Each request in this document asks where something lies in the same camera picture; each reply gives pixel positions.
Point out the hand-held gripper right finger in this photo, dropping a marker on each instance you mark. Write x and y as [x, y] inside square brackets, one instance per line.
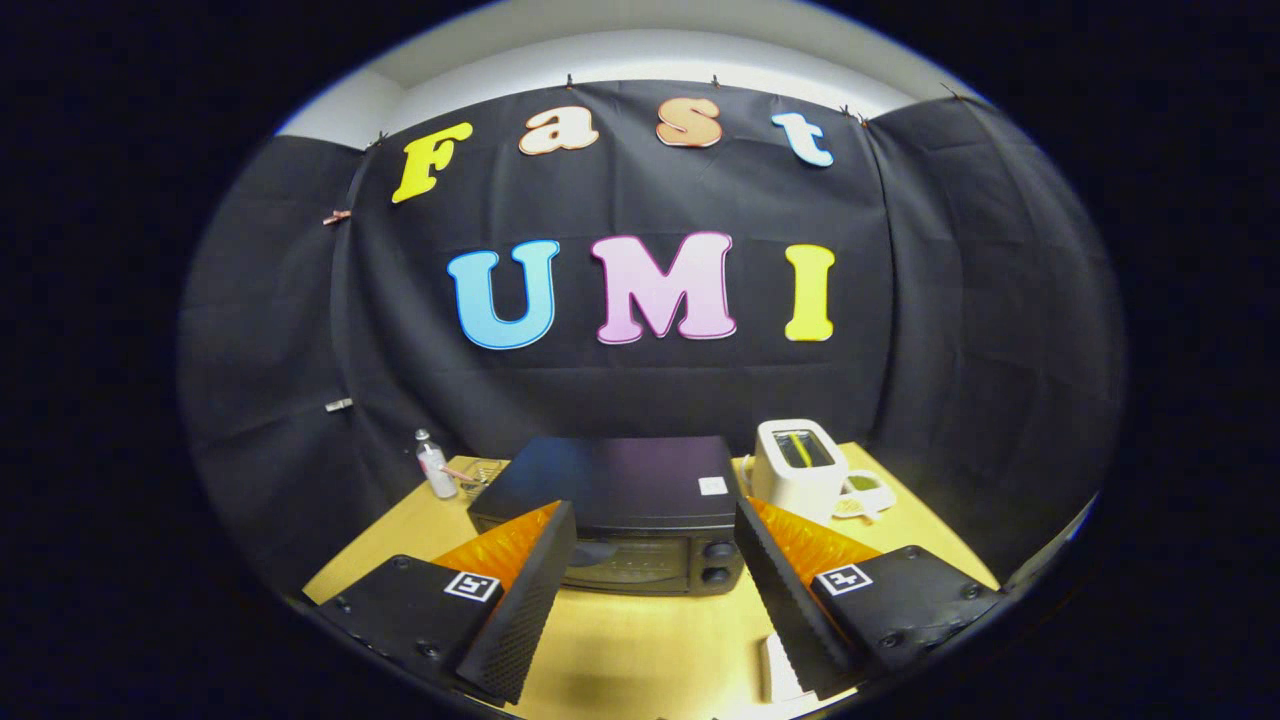
[785, 610]

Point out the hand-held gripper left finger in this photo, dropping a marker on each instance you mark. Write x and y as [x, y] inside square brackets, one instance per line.
[525, 610]

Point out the black toaster oven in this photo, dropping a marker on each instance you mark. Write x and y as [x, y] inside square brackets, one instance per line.
[620, 480]

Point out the white pop-up toaster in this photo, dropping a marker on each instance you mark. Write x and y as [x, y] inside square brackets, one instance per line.
[795, 480]

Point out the white rectangular plate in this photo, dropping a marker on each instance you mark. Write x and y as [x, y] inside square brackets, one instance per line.
[778, 670]

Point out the white divided dish with beans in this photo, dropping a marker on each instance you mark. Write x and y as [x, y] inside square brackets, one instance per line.
[868, 492]

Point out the clear plastic bottle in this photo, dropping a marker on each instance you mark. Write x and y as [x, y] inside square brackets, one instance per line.
[436, 475]

